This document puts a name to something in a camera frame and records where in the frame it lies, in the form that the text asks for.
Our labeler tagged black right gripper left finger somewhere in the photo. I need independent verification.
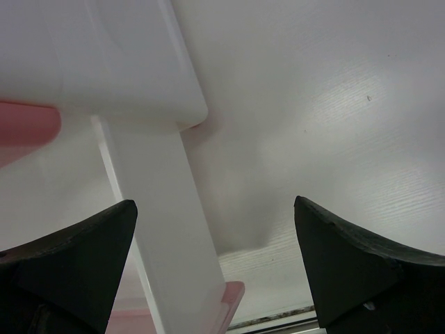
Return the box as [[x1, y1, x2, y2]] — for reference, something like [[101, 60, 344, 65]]
[[1, 200, 138, 333]]

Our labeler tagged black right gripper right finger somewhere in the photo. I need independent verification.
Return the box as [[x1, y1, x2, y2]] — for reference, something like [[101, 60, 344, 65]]
[[294, 196, 444, 333]]

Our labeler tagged dark pink drawer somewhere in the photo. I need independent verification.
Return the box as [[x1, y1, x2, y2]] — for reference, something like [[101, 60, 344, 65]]
[[1, 101, 62, 167]]

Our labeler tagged aluminium rail frame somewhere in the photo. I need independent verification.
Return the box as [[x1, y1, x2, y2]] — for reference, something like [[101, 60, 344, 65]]
[[227, 305, 318, 333]]

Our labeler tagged white shoe cabinet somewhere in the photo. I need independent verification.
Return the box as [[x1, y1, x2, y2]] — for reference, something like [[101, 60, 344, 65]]
[[1, 1, 208, 127]]

